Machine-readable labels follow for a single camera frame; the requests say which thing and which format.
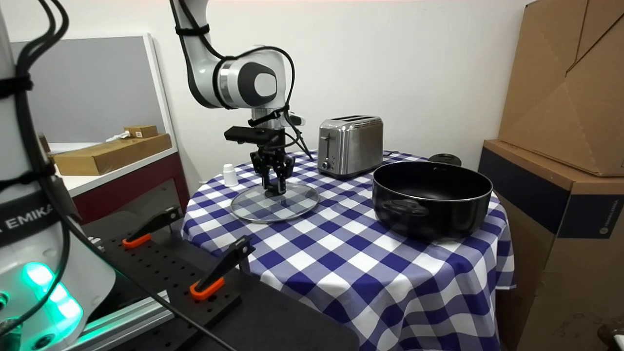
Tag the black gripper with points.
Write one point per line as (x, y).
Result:
(269, 155)

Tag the round glass pot lid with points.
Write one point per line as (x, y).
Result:
(255, 206)

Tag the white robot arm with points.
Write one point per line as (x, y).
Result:
(259, 81)

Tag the black cooking pot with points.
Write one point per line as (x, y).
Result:
(425, 200)

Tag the small white bottle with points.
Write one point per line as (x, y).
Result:
(228, 176)

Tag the blue white checkered tablecloth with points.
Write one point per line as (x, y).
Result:
(394, 293)

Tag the silver toaster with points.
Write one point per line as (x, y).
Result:
(349, 145)

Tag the black orange clamp right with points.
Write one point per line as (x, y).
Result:
(214, 280)

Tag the black orange clamp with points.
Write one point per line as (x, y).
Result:
(142, 235)
(214, 280)

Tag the flat cardboard box on shelf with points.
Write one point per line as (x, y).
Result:
(130, 145)

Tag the black orange clamp left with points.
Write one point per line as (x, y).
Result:
(142, 235)

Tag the brown cardboard box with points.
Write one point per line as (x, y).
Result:
(565, 93)

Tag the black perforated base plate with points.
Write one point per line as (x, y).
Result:
(218, 305)

